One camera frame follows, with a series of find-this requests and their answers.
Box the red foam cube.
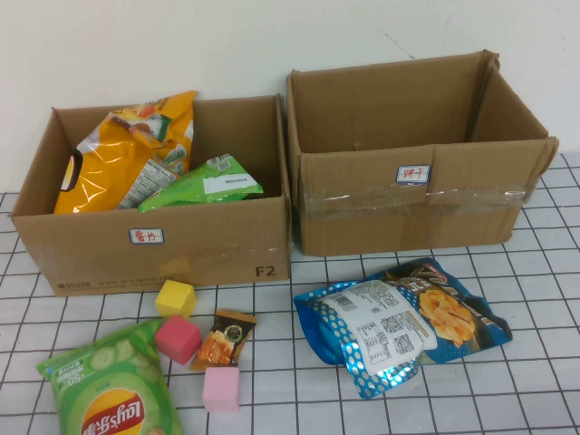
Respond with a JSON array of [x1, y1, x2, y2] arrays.
[[154, 314, 203, 367]]

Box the green Lay's chips bag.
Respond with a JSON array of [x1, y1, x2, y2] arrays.
[[35, 318, 185, 435]]

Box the taped cardboard box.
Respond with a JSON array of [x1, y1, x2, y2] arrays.
[[285, 48, 561, 258]]

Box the white label with red writing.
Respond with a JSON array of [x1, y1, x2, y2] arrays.
[[396, 165, 432, 185], [129, 227, 165, 246]]

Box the blue shrimp chips bag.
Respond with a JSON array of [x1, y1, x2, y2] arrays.
[[293, 256, 514, 401]]

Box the yellow foam cube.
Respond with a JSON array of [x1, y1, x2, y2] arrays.
[[154, 278, 198, 321]]

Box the pink foam cube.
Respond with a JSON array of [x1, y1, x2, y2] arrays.
[[201, 365, 241, 413]]

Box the cardboard box with F2 print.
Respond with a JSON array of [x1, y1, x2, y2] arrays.
[[9, 93, 294, 298]]

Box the small brown snack packet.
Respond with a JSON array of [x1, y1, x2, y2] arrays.
[[188, 308, 258, 372]]

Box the yellow chips bag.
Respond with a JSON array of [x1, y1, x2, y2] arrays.
[[53, 90, 199, 215]]

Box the small green snack bag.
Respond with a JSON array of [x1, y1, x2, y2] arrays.
[[137, 152, 265, 214]]

